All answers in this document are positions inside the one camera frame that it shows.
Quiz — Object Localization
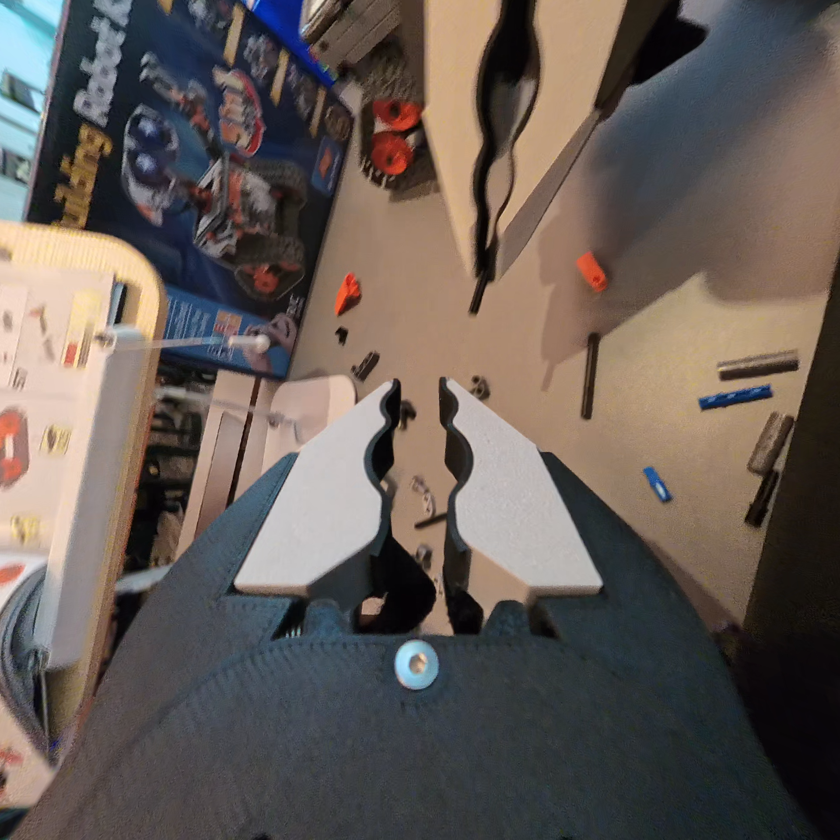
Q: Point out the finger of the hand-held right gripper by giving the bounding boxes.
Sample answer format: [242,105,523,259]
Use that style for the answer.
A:
[423,0,506,283]
[495,0,677,281]

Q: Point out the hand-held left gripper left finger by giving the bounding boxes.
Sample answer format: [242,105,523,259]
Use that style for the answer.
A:
[233,377,403,614]

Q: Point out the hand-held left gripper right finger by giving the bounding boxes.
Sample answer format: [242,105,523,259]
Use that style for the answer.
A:
[438,376,605,624]

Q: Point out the grey orange toy brick robot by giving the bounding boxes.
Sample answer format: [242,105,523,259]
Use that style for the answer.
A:
[298,0,437,198]

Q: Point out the long black toy axle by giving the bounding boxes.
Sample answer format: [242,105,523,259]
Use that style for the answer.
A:
[581,332,601,421]

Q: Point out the blue storage bin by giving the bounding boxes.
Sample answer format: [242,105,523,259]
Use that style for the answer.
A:
[243,0,336,86]

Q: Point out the white stand ledge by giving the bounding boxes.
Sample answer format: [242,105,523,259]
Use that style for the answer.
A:
[36,325,161,670]

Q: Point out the black toy axle pin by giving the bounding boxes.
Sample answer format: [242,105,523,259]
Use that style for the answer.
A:
[745,469,781,527]

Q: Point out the long blue toy pin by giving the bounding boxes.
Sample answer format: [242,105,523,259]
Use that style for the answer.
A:
[697,384,773,411]

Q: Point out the grey toy tube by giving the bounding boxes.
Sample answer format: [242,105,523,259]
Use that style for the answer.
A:
[748,412,795,475]

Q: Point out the dark blue toy packaging box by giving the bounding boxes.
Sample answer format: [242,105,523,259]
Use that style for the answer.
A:
[26,0,358,382]

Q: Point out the black dotted mat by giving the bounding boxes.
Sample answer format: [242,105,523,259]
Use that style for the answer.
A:
[742,262,840,840]

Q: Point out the long grey toy pin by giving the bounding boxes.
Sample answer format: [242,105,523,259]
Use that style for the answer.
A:
[717,351,800,382]

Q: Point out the white instruction booklet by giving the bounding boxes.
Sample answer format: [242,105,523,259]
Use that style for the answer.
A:
[0,269,116,808]

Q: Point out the white cable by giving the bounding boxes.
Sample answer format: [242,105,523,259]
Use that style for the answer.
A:
[98,331,271,355]

